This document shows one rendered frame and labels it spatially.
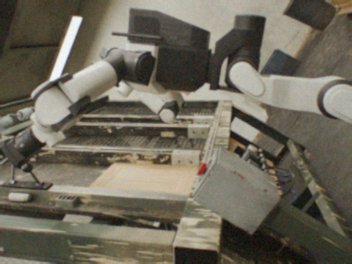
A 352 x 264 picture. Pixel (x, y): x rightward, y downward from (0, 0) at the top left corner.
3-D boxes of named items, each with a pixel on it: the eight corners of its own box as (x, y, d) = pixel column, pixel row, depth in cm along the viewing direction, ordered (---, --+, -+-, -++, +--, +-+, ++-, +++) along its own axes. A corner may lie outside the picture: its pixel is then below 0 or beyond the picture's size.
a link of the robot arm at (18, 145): (-9, 145, 107) (12, 128, 104) (10, 137, 116) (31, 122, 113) (13, 174, 109) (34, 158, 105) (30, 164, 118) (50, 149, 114)
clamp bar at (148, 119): (211, 129, 203) (211, 93, 197) (53, 125, 227) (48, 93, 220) (212, 125, 213) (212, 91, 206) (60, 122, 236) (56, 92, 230)
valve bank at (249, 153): (311, 205, 93) (245, 166, 94) (284, 237, 98) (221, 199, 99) (287, 152, 140) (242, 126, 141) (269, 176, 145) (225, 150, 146)
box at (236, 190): (284, 201, 68) (215, 160, 69) (254, 238, 72) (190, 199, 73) (277, 179, 80) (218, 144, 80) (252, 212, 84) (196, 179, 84)
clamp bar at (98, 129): (208, 139, 181) (208, 99, 174) (32, 134, 204) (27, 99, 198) (210, 134, 190) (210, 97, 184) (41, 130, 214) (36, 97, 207)
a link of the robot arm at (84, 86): (71, 120, 77) (126, 84, 92) (38, 80, 76) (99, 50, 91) (57, 136, 86) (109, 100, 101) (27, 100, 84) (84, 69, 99)
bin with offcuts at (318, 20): (344, 2, 437) (305, -20, 439) (321, 34, 455) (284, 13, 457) (334, 5, 485) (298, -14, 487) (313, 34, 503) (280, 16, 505)
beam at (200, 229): (219, 285, 78) (219, 249, 75) (173, 280, 80) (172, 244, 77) (232, 111, 286) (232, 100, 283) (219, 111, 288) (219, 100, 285)
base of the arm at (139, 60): (158, 86, 106) (162, 53, 102) (135, 89, 95) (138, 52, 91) (124, 78, 112) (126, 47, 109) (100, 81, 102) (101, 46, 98)
